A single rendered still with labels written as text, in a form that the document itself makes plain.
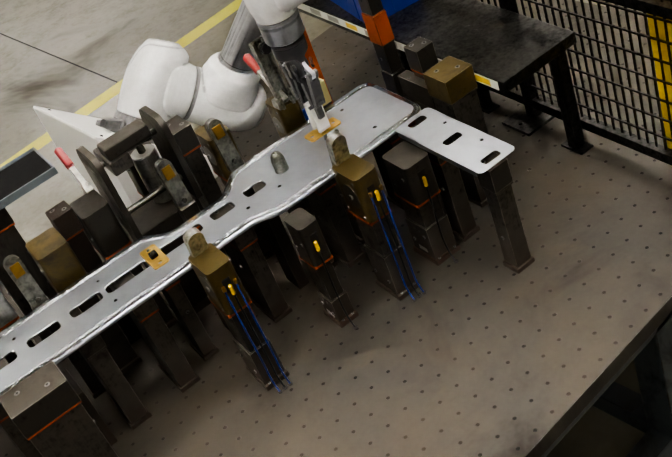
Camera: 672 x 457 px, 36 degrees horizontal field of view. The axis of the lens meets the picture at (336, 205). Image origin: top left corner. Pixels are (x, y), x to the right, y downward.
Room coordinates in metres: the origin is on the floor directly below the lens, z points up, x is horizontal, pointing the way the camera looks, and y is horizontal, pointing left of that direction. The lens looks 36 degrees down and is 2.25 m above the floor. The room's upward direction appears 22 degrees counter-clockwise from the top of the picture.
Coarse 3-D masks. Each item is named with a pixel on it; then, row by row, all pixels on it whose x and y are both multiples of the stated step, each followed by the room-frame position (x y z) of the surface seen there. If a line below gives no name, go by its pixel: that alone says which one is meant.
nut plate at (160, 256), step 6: (150, 246) 1.85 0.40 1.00; (156, 246) 1.84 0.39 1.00; (144, 252) 1.83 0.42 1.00; (156, 252) 1.80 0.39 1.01; (162, 252) 1.81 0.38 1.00; (144, 258) 1.81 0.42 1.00; (150, 258) 1.80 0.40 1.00; (156, 258) 1.80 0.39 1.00; (162, 258) 1.79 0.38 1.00; (168, 258) 1.78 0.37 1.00; (150, 264) 1.78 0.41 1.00; (156, 264) 1.78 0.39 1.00; (162, 264) 1.77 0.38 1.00
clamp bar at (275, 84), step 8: (256, 40) 2.14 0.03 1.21; (256, 48) 2.12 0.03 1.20; (264, 48) 2.10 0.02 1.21; (256, 56) 2.12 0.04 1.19; (264, 56) 2.13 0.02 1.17; (272, 56) 2.12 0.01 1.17; (264, 64) 2.11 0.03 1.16; (272, 64) 2.13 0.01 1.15; (264, 72) 2.11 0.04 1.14; (272, 72) 2.12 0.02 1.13; (280, 72) 2.12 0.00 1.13; (272, 80) 2.11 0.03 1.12; (280, 80) 2.12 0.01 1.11; (272, 88) 2.11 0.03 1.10; (280, 88) 2.12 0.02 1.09; (288, 88) 2.11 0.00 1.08; (280, 96) 2.10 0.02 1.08
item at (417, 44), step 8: (416, 40) 2.10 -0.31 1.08; (424, 40) 2.09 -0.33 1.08; (408, 48) 2.08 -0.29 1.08; (416, 48) 2.07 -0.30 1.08; (424, 48) 2.06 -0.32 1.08; (432, 48) 2.07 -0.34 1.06; (408, 56) 2.09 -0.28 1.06; (416, 56) 2.05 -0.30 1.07; (424, 56) 2.06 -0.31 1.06; (432, 56) 2.06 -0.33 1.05; (416, 64) 2.06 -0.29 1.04; (424, 64) 2.05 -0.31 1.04; (432, 64) 2.06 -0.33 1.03; (416, 72) 2.08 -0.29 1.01
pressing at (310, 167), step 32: (352, 96) 2.11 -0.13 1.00; (384, 96) 2.06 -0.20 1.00; (352, 128) 1.98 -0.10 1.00; (384, 128) 1.93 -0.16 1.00; (256, 160) 2.01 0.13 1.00; (288, 160) 1.96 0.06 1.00; (320, 160) 1.91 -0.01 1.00; (224, 192) 1.93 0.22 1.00; (256, 192) 1.89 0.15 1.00; (288, 192) 1.84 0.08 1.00; (192, 224) 1.87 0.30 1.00; (224, 224) 1.82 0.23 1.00; (128, 256) 1.85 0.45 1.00; (96, 288) 1.78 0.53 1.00; (128, 288) 1.74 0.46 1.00; (160, 288) 1.71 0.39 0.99; (32, 320) 1.76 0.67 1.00; (64, 320) 1.72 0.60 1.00; (96, 320) 1.68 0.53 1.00; (0, 352) 1.70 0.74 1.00; (32, 352) 1.66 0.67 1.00; (64, 352) 1.63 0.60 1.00; (0, 384) 1.60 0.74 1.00
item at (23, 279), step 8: (8, 256) 1.86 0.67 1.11; (16, 256) 1.86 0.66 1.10; (8, 264) 1.84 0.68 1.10; (16, 264) 1.84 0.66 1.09; (8, 272) 1.83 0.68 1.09; (16, 272) 1.83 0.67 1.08; (24, 272) 1.83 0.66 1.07; (16, 280) 1.83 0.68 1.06; (24, 280) 1.83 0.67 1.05; (32, 280) 1.84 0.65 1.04; (24, 288) 1.83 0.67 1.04; (32, 288) 1.83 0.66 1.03; (40, 288) 1.83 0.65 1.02; (24, 296) 1.83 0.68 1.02; (32, 296) 1.82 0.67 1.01; (40, 296) 1.83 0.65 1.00; (32, 304) 1.82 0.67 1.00
